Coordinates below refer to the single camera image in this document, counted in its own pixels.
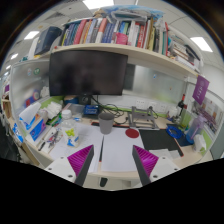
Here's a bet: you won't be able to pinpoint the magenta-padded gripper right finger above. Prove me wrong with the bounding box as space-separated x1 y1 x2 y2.
131 144 181 187

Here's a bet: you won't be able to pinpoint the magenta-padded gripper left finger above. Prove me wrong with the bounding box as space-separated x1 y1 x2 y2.
44 144 95 187

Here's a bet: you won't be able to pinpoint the translucent purple water bottle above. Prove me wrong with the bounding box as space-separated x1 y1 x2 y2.
185 114 207 145

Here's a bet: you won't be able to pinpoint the dark blue mat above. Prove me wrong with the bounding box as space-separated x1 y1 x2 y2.
174 132 193 148

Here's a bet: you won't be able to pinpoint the white paper sheet with writing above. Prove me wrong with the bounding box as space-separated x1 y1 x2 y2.
49 123 104 174

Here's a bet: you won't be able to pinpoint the white tissue pack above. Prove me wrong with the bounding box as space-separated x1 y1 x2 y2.
192 133 208 154

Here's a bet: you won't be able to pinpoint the flat round red coaster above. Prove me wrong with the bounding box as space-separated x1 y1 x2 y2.
124 128 140 140

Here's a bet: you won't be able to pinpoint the blue tissue box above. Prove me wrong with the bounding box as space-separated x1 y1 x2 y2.
18 101 48 143

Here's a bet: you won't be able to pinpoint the plain white paper sheet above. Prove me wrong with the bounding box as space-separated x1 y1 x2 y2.
99 126 146 174

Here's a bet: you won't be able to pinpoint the grey metal laptop stand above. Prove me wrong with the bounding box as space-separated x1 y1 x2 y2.
128 105 160 130

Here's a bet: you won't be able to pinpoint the green translucent cup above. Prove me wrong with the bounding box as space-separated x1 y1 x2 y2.
181 111 193 130

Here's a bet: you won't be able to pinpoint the white jug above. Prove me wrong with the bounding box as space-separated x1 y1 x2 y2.
167 106 179 120

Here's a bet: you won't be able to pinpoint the pile of white cloths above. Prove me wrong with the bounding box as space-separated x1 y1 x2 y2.
44 101 63 120

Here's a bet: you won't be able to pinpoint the clear plastic box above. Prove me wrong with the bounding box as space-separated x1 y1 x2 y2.
68 103 86 122

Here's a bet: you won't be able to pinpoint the dark wine bottle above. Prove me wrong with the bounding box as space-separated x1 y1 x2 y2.
177 94 187 117

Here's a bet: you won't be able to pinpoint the grey cup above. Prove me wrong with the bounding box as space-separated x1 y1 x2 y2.
97 112 116 135

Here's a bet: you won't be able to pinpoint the small blue electronics box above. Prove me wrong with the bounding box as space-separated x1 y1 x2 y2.
83 104 100 117

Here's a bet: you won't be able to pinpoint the purple hanging banner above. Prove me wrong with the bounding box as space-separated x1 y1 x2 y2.
192 75 211 106

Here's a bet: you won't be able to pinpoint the black computer monitor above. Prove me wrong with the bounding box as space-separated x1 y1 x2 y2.
48 49 129 106

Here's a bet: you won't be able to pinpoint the wooden shelf with books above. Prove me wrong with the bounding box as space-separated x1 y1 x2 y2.
33 4 204 79

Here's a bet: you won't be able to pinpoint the coiled blue cable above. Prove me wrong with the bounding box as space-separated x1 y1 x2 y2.
165 123 184 140

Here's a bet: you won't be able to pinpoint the black cables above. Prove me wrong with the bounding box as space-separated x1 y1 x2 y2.
99 103 130 126

